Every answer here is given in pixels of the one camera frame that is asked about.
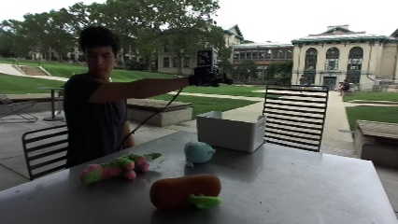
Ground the white cube with black markers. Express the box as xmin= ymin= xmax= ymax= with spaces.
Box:
xmin=196 ymin=49 xmax=218 ymax=68

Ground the brick building with green roof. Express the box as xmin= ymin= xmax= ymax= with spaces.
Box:
xmin=230 ymin=41 xmax=294 ymax=84

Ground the concrete bench with wooden top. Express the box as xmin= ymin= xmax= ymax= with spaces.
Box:
xmin=353 ymin=119 xmax=398 ymax=169
xmin=124 ymin=98 xmax=194 ymax=128

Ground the white plastic storage bin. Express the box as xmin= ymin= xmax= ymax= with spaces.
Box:
xmin=196 ymin=110 xmax=267 ymax=154

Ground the teal round plush toy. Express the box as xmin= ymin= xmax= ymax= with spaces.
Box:
xmin=182 ymin=141 xmax=217 ymax=167

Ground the black slatted metal chair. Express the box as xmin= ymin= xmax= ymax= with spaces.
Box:
xmin=261 ymin=83 xmax=330 ymax=153
xmin=21 ymin=124 xmax=69 ymax=181

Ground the the person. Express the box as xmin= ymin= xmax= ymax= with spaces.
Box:
xmin=63 ymin=25 xmax=234 ymax=169

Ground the beige building with arched windows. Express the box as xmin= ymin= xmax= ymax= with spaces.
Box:
xmin=290 ymin=24 xmax=398 ymax=91

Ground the pink and green plush toy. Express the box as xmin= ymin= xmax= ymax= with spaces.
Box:
xmin=78 ymin=152 xmax=162 ymax=185

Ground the orange carrot plush toy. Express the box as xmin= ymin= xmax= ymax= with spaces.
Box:
xmin=148 ymin=174 xmax=224 ymax=211

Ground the black metal lounge chair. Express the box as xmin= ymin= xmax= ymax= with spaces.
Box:
xmin=0 ymin=91 xmax=40 ymax=123

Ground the black glove cable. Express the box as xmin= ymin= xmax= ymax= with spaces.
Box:
xmin=118 ymin=87 xmax=186 ymax=149

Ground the round outdoor pedestal table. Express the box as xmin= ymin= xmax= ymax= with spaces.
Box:
xmin=36 ymin=86 xmax=66 ymax=122

